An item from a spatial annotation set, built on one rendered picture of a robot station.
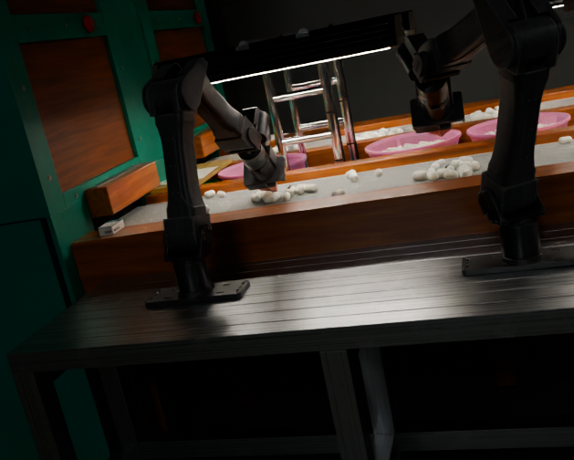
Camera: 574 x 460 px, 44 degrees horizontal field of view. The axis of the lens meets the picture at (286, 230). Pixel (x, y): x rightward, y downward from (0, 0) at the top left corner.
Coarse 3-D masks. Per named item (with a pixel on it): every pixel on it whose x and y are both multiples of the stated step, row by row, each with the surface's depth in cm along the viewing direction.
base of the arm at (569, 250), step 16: (512, 224) 117; (528, 224) 116; (512, 240) 117; (528, 240) 116; (480, 256) 125; (496, 256) 123; (512, 256) 118; (528, 256) 117; (544, 256) 119; (560, 256) 117; (464, 272) 120; (480, 272) 119; (496, 272) 119
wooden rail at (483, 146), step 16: (560, 128) 175; (464, 144) 180; (480, 144) 177; (368, 160) 186; (384, 160) 183; (400, 160) 182; (416, 160) 181; (432, 160) 180; (288, 176) 190; (304, 176) 189; (320, 176) 188; (224, 192) 195
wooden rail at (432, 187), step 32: (384, 192) 148; (416, 192) 143; (448, 192) 139; (544, 192) 136; (160, 224) 162; (224, 224) 152; (256, 224) 150; (288, 224) 149; (320, 224) 147; (352, 224) 146; (384, 224) 144; (416, 224) 143; (448, 224) 141; (480, 224) 140; (544, 224) 137; (96, 256) 161; (128, 256) 159; (160, 256) 157; (224, 256) 154; (256, 256) 152; (288, 256) 151
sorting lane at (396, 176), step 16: (544, 144) 173; (560, 144) 169; (448, 160) 178; (480, 160) 171; (544, 160) 158; (560, 160) 155; (336, 176) 186; (368, 176) 178; (384, 176) 175; (400, 176) 171; (240, 192) 192; (256, 192) 188; (304, 192) 176; (320, 192) 172; (352, 192) 165; (144, 208) 197; (160, 208) 193; (224, 208) 176; (240, 208) 173; (128, 224) 182
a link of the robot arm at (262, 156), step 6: (258, 132) 162; (264, 150) 163; (240, 156) 161; (246, 156) 161; (252, 156) 161; (258, 156) 161; (264, 156) 163; (246, 162) 162; (252, 162) 162; (258, 162) 162; (264, 162) 164; (252, 168) 164; (258, 168) 164
